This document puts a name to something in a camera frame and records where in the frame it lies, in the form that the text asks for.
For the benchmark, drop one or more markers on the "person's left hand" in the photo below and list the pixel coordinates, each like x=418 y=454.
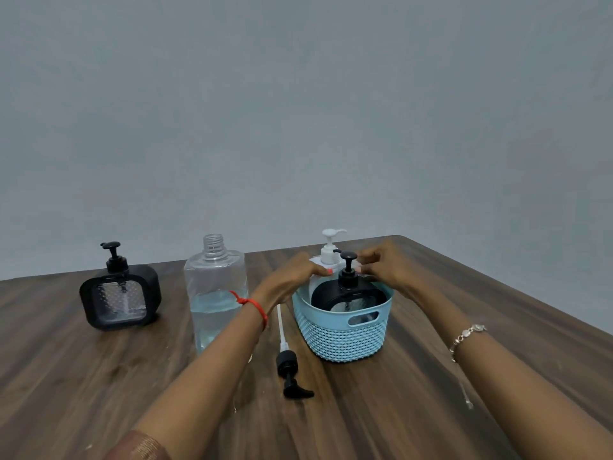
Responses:
x=287 y=280

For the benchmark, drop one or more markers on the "person's right hand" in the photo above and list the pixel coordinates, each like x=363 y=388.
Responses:
x=395 y=268

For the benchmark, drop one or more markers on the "person's right thumb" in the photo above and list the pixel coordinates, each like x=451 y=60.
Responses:
x=368 y=269

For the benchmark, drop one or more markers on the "person's left thumb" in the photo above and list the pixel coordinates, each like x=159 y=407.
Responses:
x=322 y=271

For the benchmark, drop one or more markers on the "black square soap dispenser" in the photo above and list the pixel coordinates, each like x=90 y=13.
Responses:
x=119 y=296
x=348 y=292

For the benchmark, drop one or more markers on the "person's left forearm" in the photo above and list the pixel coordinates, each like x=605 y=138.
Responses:
x=210 y=373

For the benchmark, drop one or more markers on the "person's right forearm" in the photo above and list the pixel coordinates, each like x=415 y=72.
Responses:
x=503 y=378

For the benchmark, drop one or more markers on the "white pump bottle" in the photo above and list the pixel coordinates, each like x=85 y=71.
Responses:
x=329 y=253

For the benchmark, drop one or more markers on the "light blue woven basket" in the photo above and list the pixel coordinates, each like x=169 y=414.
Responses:
x=342 y=337

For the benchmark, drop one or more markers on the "black pump head with tube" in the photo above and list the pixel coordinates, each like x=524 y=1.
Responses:
x=287 y=366

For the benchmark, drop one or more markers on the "clear plastic bottle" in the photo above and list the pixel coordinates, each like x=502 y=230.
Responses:
x=210 y=292

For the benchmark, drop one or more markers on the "brown patterned sleeve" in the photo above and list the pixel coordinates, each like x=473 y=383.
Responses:
x=139 y=447

